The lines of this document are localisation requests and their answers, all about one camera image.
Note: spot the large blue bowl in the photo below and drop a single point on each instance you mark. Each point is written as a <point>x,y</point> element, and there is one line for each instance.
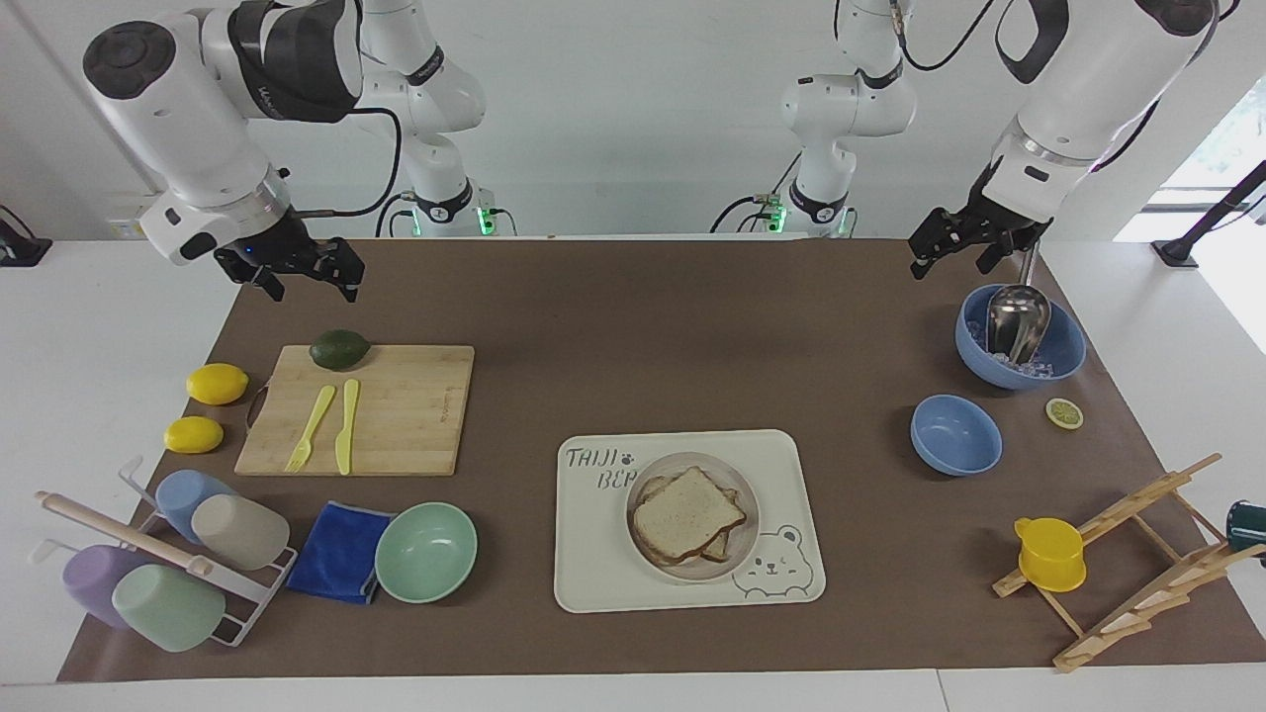
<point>1066,346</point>

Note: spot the wooden drying rack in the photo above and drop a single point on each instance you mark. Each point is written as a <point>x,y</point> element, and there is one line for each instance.
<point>1137,593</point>

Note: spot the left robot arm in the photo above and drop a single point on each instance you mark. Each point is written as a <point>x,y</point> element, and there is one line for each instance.
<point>1088,89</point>

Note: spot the blue plastic cup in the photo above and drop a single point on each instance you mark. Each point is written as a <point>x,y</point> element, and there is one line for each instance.
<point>178,494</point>

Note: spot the blue cloth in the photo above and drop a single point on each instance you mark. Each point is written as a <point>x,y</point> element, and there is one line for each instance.
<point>336,552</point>

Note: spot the cream tray with bear print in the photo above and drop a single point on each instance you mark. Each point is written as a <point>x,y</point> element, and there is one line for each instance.
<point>593,554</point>

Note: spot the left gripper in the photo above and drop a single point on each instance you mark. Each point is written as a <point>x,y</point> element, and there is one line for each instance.
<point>1001,216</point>

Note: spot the purple plastic cup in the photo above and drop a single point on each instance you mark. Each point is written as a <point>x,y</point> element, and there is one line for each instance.
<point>94,578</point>

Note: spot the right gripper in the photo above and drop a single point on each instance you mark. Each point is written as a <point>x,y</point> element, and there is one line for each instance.
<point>265,249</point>

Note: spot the toasted bread slice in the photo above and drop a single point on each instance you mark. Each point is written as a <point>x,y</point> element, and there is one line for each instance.
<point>682,516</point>
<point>719,547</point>

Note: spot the yellow plastic knife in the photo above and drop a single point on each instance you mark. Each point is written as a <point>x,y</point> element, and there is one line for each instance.
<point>346,425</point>

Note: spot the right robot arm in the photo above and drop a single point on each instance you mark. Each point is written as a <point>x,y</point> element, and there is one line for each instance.
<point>168,119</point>

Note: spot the black stand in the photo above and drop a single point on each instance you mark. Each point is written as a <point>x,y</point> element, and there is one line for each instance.
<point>1212,213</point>
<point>20,247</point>

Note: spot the green bowl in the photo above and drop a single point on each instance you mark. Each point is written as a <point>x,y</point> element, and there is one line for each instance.
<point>425,552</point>

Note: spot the green avocado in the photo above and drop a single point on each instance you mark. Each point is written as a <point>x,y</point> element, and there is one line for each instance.
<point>339,349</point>

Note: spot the lemon slice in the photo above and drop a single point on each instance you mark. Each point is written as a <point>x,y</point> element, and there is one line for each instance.
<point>1064,413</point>

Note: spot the yellow plastic fork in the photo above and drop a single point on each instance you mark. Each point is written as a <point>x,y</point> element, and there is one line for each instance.
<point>311,425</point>

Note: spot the wooden cutting board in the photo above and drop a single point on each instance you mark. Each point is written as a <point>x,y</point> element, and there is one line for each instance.
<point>396,415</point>

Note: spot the beige round plate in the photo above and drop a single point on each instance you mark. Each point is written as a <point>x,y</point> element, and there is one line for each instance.
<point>742,494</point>

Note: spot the beige plastic cup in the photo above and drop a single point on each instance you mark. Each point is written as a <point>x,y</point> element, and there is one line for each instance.
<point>242,531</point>

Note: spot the small blue bowl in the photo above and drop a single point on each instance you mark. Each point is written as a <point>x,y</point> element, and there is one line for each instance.
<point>954,435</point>

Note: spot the large yellow lemon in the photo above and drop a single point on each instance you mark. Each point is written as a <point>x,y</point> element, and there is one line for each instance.
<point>218,384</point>

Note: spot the green plastic cup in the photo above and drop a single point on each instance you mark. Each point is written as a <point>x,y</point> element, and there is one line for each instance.
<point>168,608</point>

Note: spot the metal scoop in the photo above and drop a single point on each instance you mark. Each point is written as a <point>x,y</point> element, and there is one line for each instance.
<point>1019,321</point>

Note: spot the small yellow lemon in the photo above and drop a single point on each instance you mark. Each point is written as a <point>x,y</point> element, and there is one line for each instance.
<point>193,435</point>

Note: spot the dark green cup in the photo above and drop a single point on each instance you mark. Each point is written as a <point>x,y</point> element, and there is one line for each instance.
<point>1248,527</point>

